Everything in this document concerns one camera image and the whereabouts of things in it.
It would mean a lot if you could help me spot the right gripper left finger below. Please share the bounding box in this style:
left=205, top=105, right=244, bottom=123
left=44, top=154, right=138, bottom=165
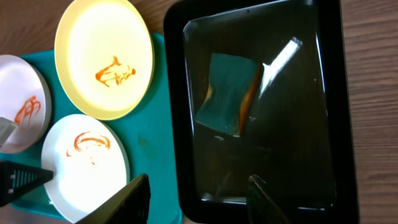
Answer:
left=76, top=174, right=150, bottom=224

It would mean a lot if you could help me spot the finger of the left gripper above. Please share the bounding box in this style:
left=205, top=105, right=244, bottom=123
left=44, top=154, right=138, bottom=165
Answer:
left=1, top=161, right=53, bottom=207
left=0, top=117, right=17, bottom=145

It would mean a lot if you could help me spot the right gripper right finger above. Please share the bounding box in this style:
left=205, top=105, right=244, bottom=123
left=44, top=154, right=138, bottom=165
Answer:
left=247, top=175, right=291, bottom=224

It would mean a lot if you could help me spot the white plate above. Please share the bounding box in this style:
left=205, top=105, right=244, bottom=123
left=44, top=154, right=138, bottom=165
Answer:
left=41, top=114, right=130, bottom=223
left=1, top=55, right=52, bottom=154

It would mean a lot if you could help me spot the white plate front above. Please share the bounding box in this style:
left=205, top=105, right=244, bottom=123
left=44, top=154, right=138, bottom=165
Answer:
left=41, top=114, right=130, bottom=223

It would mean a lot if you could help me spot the green and yellow sponge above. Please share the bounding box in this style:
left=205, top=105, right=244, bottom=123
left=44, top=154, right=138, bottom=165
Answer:
left=195, top=53, right=262, bottom=136

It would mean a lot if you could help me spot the black water tray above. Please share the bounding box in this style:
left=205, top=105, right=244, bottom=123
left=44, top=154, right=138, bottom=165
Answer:
left=163, top=0, right=359, bottom=223

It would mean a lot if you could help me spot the green rimmed plate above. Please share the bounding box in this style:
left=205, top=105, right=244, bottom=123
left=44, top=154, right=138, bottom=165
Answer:
left=54, top=0, right=155, bottom=120

